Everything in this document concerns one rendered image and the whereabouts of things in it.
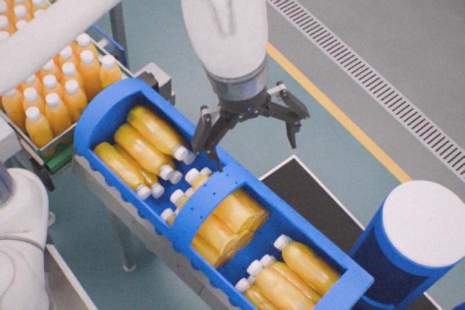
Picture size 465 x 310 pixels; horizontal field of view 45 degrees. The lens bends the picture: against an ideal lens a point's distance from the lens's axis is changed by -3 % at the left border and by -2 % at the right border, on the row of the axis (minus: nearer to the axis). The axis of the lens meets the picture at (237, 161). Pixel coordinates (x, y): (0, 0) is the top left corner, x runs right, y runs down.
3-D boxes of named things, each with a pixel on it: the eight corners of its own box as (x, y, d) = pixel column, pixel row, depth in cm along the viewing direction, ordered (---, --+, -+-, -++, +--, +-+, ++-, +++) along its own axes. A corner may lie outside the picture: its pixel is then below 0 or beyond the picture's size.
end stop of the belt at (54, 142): (42, 156, 176) (40, 150, 173) (41, 153, 176) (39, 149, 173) (138, 86, 192) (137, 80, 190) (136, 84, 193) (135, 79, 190)
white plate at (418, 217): (395, 167, 173) (394, 169, 174) (372, 244, 159) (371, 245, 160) (480, 199, 170) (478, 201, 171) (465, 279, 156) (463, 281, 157)
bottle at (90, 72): (103, 84, 198) (96, 48, 182) (106, 99, 195) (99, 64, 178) (83, 88, 197) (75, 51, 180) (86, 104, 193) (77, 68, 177)
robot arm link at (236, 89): (194, 41, 81) (202, 67, 86) (210, 88, 76) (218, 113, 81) (254, 22, 81) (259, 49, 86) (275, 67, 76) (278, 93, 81)
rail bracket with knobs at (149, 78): (140, 114, 193) (138, 96, 184) (127, 102, 195) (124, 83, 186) (162, 98, 197) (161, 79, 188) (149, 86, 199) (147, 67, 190)
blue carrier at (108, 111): (291, 376, 147) (317, 347, 123) (77, 169, 173) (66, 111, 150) (355, 303, 160) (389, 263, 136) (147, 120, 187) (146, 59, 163)
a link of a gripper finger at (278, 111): (243, 95, 90) (248, 89, 89) (290, 111, 97) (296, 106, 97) (250, 113, 88) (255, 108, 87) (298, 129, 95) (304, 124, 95)
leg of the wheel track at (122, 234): (129, 274, 256) (113, 215, 202) (120, 266, 258) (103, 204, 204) (138, 266, 259) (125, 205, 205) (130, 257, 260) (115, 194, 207)
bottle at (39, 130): (38, 138, 185) (24, 104, 168) (59, 140, 185) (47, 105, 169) (33, 157, 181) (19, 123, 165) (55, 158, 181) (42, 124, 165)
